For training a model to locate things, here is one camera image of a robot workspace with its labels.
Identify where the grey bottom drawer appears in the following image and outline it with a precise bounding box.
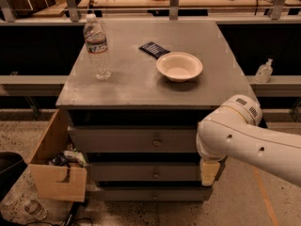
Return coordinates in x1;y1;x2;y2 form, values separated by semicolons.
95;187;213;202

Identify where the plastic bottle on floor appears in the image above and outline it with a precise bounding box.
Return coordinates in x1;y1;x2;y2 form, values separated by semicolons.
24;200;47;221

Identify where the grey metal rail frame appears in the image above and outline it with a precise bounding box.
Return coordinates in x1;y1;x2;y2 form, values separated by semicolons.
0;0;301;97

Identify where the grey drawer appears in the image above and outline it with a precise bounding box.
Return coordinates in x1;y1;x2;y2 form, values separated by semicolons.
95;187;213;202
88;162;201;182
68;126;197;153

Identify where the white paper bowl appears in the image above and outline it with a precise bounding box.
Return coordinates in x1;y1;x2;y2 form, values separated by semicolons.
156;52;203;82

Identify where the grey middle drawer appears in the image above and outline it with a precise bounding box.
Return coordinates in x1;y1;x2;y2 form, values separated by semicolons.
88;162;201;182

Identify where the black cable on floor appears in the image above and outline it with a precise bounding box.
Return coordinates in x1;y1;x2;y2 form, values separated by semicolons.
24;201;94;226

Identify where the grey top drawer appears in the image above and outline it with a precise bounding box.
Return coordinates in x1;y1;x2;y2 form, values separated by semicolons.
68;126;197;153

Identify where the dark blue snack packet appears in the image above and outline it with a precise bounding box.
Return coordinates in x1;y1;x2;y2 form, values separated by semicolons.
139;41;169;59

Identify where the black chair seat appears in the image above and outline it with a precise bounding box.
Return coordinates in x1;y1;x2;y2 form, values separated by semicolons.
0;152;27;202

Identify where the grey wooden drawer cabinet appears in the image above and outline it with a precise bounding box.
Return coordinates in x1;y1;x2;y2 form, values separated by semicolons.
56;21;254;199

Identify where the clear plastic water bottle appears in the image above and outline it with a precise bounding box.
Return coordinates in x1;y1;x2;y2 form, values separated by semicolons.
83;13;111;81

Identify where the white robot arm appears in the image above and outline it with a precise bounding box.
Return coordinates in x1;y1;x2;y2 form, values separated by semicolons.
196;95;301;186

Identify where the hand sanitizer pump bottle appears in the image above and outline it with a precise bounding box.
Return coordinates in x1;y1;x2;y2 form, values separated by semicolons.
255;58;273;83

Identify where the open cardboard box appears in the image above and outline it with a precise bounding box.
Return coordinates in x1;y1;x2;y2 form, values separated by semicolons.
29;110;87;202

